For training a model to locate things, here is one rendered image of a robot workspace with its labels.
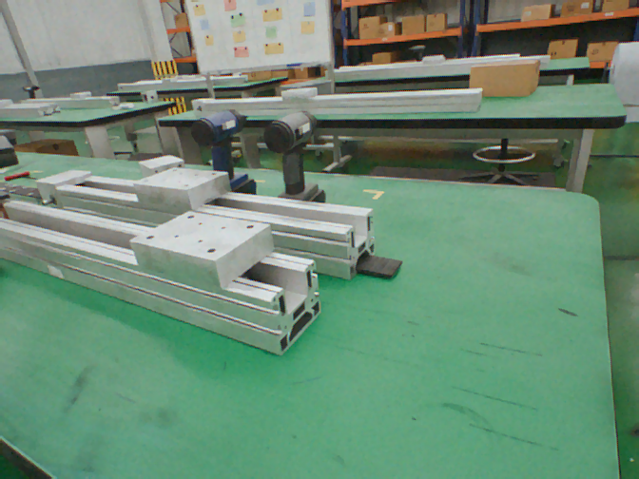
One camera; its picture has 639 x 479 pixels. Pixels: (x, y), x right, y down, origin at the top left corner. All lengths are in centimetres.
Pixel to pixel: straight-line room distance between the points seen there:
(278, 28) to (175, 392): 358
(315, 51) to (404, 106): 175
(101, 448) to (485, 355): 42
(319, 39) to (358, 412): 341
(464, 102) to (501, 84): 46
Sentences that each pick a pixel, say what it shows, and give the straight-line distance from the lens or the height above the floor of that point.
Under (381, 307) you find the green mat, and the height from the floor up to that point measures 78.
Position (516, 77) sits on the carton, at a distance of 244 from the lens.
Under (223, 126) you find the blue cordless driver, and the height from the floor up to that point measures 97.
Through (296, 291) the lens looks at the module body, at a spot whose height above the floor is 83.
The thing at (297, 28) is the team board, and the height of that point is 125.
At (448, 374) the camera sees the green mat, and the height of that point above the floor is 78.
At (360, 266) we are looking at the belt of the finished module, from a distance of 66.
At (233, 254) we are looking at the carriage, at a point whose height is 90.
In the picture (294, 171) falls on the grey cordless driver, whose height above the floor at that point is 90.
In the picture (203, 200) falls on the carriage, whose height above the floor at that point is 87.
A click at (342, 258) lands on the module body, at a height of 82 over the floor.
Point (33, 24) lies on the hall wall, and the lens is 1380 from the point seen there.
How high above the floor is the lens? 112
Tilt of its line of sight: 26 degrees down
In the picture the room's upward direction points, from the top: 6 degrees counter-clockwise
